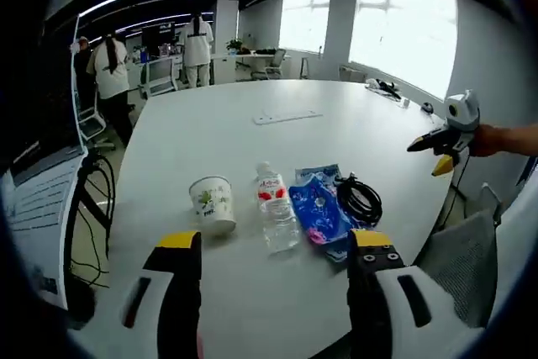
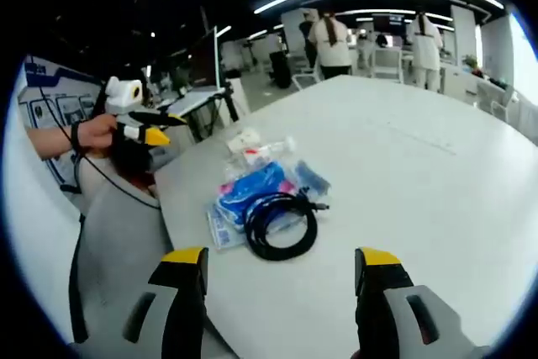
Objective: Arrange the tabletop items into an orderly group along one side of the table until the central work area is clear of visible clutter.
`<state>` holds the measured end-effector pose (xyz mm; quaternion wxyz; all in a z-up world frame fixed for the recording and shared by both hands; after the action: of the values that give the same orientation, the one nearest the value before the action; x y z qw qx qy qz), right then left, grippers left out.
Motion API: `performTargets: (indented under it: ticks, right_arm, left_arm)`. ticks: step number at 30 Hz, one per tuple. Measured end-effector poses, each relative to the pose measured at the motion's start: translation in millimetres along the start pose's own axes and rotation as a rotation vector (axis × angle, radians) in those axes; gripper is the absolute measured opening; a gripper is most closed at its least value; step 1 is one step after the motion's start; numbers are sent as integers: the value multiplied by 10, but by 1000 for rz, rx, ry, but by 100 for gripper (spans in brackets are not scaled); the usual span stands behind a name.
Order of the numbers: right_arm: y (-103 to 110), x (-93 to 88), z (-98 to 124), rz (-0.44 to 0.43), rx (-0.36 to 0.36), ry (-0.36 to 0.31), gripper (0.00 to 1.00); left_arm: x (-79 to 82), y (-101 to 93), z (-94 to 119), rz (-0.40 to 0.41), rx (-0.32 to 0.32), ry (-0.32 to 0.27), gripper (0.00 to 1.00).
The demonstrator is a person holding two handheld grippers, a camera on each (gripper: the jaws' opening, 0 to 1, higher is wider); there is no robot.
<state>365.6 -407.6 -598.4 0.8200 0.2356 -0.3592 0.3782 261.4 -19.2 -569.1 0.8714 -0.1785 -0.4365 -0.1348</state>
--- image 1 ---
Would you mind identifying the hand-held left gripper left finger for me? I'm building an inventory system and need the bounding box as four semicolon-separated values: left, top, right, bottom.
113;230;203;359

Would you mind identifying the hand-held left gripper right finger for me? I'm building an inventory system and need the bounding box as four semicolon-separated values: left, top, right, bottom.
346;228;476;359

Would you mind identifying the printed paper cup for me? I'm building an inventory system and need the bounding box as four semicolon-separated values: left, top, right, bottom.
188;177;237;234

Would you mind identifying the glossy blue snack packet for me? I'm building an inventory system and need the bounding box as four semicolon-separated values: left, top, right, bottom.
288;173;358;246

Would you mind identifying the pale blue packet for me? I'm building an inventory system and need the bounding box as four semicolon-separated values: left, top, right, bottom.
293;164;358;274

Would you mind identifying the clear plastic water bottle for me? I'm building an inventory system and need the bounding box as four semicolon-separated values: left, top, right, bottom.
254;161;300;254

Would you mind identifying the black gadget pile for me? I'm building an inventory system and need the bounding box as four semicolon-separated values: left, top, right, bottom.
364;78;404;102

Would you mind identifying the grey mesh office chair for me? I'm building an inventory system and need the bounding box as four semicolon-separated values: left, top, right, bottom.
419;207;502;329

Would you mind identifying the black power adapter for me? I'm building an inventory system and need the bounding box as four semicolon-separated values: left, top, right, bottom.
66;287;97;329

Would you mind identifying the wide bright window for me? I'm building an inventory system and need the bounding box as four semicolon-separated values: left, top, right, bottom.
348;0;459;100

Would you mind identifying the white table socket panel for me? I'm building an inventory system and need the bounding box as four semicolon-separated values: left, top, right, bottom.
253;108;324;125

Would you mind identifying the white table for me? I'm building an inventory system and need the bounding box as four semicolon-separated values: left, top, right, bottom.
107;78;457;347

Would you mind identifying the open silver laptop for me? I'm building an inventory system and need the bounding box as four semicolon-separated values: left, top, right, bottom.
0;13;90;312

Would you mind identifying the narrow bright window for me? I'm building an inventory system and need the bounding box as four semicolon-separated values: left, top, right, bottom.
279;0;333;55

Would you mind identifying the mesh swivel chair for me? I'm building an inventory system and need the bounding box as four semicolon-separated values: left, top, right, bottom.
251;48;287;81

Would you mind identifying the white office chair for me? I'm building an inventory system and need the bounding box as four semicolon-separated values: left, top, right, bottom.
77;89;117;152

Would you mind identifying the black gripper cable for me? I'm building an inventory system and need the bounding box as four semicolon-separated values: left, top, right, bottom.
450;152;471;200

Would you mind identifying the white frame chair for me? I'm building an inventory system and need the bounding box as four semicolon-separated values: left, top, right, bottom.
140;58;177;98

